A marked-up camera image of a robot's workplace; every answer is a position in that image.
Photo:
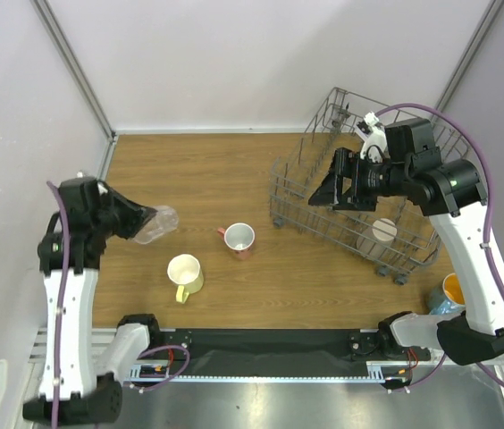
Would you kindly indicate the grey wire dish rack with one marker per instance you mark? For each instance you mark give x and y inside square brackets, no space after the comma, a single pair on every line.
[296,177]

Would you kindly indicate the clear plastic cup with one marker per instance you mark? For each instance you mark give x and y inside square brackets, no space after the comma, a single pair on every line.
[164,221]

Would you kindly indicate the grey cable duct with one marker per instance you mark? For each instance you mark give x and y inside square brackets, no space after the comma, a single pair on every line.
[350,372]

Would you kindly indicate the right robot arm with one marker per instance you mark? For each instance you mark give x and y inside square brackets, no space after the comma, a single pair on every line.
[462,250]

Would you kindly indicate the aluminium frame post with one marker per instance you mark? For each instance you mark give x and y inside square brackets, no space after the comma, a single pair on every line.
[63,46]
[484,26]

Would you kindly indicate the left aluminium frame post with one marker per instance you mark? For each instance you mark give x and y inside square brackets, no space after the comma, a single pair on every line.
[63,46]

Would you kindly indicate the right aluminium frame post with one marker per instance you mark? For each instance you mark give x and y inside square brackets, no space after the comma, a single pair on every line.
[484,26]

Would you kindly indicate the blue mug orange inside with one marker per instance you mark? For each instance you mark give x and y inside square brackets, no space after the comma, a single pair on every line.
[447,298]

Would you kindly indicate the beige plastic cup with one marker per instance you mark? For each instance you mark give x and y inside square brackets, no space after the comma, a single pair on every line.
[377,238]

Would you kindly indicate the pink patterned mug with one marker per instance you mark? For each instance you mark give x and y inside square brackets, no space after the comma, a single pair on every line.
[239,239]

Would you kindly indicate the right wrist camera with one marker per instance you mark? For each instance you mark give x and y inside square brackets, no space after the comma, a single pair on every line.
[371,131]

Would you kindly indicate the yellow mug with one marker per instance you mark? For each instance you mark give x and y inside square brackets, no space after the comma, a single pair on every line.
[185,272]

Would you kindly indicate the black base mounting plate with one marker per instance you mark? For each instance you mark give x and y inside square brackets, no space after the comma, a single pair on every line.
[344,343]

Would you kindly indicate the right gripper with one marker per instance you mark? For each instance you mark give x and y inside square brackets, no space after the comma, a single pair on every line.
[344,180]

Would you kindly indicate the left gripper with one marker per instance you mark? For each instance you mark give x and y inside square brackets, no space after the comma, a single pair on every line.
[138,214]

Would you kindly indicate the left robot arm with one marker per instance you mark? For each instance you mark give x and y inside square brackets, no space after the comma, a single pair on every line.
[76,388]

